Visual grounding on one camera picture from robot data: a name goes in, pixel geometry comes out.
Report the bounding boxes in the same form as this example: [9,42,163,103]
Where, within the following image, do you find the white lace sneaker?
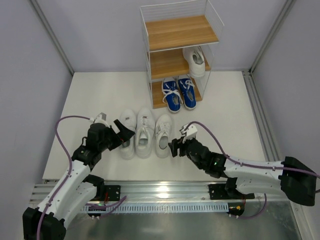
[182,46,206,79]
[155,114,172,159]

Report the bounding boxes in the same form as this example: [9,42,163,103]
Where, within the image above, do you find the blue canvas sneaker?
[161,77,183,113]
[177,74,197,110]

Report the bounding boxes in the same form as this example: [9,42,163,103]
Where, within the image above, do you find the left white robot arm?
[22,117,135,240]

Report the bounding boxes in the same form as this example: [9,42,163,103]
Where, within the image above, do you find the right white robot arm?
[168,138,317,207]

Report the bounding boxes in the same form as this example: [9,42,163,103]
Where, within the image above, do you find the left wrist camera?
[89,112,108,126]

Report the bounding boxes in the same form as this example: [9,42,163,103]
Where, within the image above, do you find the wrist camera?
[179,123,198,144]
[89,112,108,126]

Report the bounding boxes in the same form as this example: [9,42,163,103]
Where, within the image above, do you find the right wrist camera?
[179,123,198,144]

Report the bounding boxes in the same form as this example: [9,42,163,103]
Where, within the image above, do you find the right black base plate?
[208,183,255,200]

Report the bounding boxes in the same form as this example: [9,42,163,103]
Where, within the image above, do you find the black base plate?
[208,183,255,200]
[100,185,121,202]

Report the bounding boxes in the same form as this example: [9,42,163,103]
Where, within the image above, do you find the aluminium mounting rail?
[29,179,302,202]

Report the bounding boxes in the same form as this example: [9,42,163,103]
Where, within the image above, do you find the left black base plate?
[100,185,121,202]

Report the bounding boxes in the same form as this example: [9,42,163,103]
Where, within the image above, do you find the slotted cable duct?
[80,201,229,215]

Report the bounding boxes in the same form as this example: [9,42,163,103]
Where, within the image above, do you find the white wire shoe shelf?
[139,0,224,109]

